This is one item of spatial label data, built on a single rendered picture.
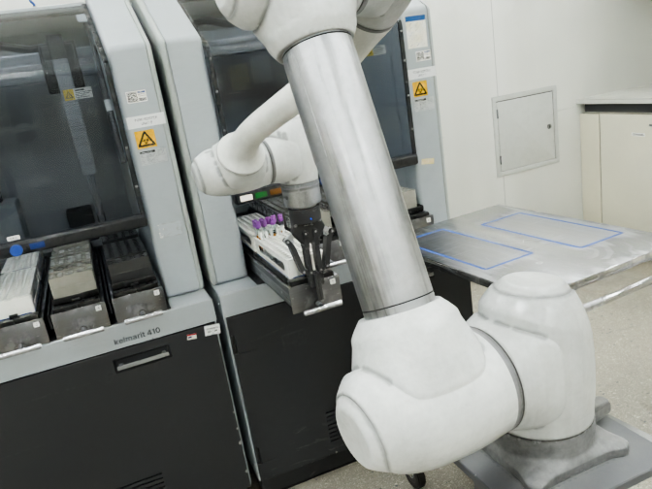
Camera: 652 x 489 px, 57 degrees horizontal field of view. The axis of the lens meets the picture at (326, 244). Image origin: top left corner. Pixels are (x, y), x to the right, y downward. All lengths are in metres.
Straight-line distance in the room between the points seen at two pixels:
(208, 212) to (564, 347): 1.16
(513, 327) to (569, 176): 3.13
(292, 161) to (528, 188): 2.56
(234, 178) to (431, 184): 0.92
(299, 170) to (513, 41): 2.43
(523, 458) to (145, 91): 1.28
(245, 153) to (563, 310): 0.69
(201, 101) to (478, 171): 2.11
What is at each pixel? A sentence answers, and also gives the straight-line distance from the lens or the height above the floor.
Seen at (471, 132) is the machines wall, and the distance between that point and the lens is 3.48.
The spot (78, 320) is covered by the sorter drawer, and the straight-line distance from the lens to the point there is 1.72.
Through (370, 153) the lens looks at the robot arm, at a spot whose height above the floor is 1.19.
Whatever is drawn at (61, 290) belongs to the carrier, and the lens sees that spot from 1.77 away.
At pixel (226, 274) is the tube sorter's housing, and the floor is 0.76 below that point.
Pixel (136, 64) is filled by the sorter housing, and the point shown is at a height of 1.39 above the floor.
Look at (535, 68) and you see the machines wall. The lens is 3.73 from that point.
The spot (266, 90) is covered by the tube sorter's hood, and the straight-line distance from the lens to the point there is 1.78.
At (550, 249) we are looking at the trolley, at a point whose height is 0.82.
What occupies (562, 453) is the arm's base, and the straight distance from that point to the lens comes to 0.97.
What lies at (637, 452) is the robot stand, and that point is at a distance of 1.04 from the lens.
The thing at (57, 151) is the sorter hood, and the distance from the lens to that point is 1.71.
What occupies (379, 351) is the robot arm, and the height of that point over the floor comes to 0.96.
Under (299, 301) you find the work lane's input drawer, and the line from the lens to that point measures 1.50.
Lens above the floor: 1.31
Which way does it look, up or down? 16 degrees down
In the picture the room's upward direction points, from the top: 9 degrees counter-clockwise
